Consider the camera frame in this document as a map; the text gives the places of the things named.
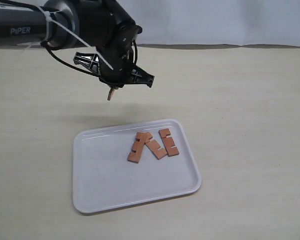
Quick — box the wooden notched piece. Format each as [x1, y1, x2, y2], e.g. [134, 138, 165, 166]
[107, 87, 117, 101]
[145, 132, 168, 160]
[158, 128, 179, 157]
[127, 132, 147, 164]

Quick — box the black cable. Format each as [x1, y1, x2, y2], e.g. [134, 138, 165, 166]
[39, 39, 139, 78]

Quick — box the white plastic tray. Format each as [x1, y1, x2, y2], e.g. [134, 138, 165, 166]
[72, 119, 202, 214]

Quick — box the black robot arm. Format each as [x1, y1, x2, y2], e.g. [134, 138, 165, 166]
[0, 0, 154, 89]

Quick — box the white backdrop curtain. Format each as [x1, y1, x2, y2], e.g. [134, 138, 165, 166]
[0, 0, 300, 48]

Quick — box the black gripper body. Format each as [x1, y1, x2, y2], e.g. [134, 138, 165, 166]
[96, 39, 138, 88]

